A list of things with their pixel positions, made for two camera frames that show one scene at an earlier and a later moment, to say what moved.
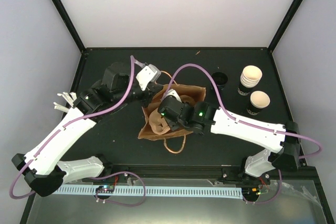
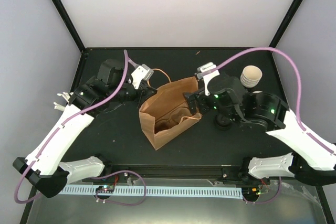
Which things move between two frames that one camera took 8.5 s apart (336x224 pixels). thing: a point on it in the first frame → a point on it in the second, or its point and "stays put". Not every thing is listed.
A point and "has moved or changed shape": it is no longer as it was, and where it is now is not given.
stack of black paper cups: x=250 y=77 stays put
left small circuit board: x=107 y=189 stays put
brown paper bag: x=154 y=126 has moved or changed shape
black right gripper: x=172 y=125 → x=203 y=107
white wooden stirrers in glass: x=70 y=98 stays put
